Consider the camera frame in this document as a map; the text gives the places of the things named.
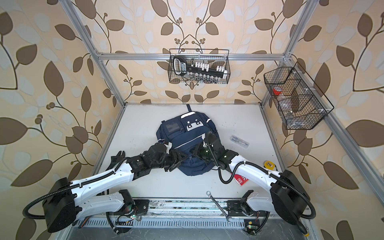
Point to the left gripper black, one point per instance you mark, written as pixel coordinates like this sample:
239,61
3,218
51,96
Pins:
175,160

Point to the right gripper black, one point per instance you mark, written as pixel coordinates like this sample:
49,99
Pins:
199,148

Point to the navy blue student backpack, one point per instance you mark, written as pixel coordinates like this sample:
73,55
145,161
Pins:
185,132

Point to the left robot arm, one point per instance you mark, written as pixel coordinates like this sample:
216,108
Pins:
69,201

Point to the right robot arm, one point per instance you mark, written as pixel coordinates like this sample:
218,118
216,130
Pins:
288,197

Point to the clear pen case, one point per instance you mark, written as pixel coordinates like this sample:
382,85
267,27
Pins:
239,142

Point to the red packet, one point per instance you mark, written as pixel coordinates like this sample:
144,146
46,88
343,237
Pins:
240,179

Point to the black adjustable wrench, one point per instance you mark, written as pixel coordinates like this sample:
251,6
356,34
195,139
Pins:
115,160

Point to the yellow tape measure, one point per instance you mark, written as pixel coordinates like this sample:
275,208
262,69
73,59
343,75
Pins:
269,165

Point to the silver combination wrench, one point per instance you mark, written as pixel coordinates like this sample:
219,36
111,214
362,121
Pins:
223,211

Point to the red object in basket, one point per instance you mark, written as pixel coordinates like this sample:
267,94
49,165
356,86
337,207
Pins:
277,91

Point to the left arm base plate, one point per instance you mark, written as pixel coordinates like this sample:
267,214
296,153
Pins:
138,207

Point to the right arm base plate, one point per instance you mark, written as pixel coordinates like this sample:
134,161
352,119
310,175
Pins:
237,208

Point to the back wire basket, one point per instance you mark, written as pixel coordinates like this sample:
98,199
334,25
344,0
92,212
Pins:
212,54

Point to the wire basket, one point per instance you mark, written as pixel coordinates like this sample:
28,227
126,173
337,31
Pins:
212,54
303,103

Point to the right wire basket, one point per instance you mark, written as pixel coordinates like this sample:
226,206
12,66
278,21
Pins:
303,103

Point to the black handled screwdriver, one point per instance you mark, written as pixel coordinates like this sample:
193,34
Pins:
302,229

